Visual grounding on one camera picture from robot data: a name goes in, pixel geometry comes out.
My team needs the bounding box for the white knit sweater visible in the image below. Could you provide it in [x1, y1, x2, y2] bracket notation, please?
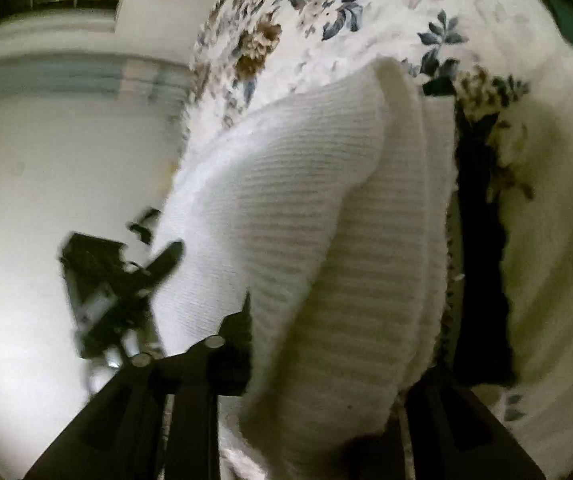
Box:
[147, 57, 459, 480]

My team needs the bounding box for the floral checked bedsheet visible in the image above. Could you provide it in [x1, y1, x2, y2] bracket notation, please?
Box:
[166, 0, 573, 480]

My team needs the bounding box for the grey green curtain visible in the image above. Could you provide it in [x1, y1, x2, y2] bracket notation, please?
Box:
[0, 54, 194, 108]

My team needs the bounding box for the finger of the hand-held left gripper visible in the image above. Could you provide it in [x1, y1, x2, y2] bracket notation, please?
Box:
[125, 207, 163, 243]
[134, 240, 187, 292]

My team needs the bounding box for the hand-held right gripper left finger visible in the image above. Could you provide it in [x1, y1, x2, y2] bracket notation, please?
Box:
[22, 290, 253, 480]

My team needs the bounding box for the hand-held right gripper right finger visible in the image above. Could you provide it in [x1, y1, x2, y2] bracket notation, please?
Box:
[389, 364, 548, 480]

